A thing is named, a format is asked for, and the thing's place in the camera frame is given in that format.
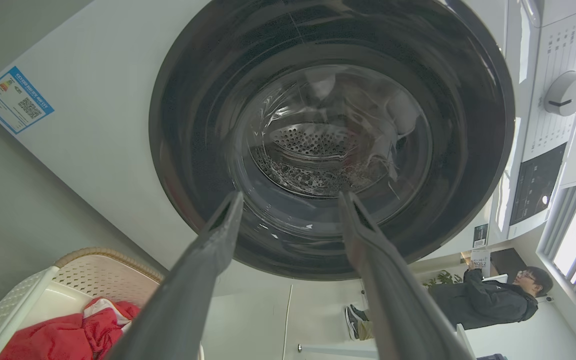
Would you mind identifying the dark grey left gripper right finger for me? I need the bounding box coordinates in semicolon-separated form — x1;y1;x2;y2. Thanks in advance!
337;191;474;360

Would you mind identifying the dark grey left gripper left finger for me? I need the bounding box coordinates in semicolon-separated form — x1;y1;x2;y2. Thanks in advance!
105;191;245;360

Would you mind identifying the white perforated laundry basket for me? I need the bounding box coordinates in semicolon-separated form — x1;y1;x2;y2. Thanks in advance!
0;247;165;360

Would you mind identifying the green potted plant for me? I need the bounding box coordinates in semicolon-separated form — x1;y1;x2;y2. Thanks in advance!
423;270;464;292

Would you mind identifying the person in black jacket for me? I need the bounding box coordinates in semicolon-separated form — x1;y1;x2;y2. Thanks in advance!
344;266;554;341

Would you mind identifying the white paper sign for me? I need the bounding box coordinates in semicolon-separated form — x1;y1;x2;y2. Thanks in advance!
470;250;491;278

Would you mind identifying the red and white garment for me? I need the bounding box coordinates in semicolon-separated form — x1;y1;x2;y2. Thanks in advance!
0;297;141;360

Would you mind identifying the round black washing machine door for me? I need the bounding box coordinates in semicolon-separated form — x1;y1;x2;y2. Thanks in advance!
148;0;516;281

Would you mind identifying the black washer display panel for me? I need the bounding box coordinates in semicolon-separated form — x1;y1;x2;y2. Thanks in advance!
509;142;568;226

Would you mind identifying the white front-load washing machine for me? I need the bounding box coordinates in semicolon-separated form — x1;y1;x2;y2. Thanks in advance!
0;0;576;296

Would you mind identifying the blue energy label sticker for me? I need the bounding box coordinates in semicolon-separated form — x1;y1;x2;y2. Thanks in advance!
0;66;55;135

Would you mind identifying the white round control knob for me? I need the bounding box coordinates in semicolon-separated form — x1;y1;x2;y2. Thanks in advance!
543;71;576;117

